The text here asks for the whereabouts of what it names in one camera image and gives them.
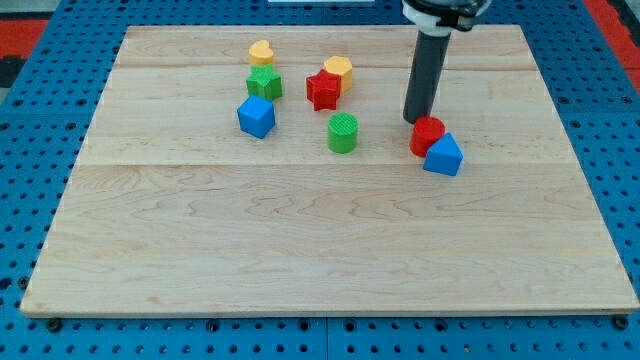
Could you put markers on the blue cube block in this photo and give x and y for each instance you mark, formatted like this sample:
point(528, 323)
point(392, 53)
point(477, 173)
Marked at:
point(256, 116)

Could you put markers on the yellow heart block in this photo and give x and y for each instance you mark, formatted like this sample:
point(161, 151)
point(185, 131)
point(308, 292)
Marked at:
point(260, 53)

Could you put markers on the yellow hexagon block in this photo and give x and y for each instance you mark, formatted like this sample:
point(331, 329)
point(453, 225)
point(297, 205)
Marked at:
point(342, 67)

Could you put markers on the blue triangle block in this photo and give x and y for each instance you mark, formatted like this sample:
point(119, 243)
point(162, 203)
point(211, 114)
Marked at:
point(444, 156)

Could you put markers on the light wooden board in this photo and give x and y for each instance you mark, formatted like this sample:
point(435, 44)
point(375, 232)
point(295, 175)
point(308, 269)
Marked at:
point(172, 211)

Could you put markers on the white black robot arm flange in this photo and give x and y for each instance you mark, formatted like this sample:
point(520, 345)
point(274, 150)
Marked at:
point(439, 18)

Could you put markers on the green cylinder block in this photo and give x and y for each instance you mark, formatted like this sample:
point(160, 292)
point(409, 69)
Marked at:
point(342, 132)

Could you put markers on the red star block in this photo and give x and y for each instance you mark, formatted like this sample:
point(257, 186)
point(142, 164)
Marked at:
point(323, 90)

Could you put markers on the red cylinder block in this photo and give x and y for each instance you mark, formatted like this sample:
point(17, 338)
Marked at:
point(426, 131)

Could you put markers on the green star block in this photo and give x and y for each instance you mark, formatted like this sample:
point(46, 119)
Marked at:
point(264, 81)

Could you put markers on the grey cylindrical pointer rod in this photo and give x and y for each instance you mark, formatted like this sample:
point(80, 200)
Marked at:
point(427, 64)

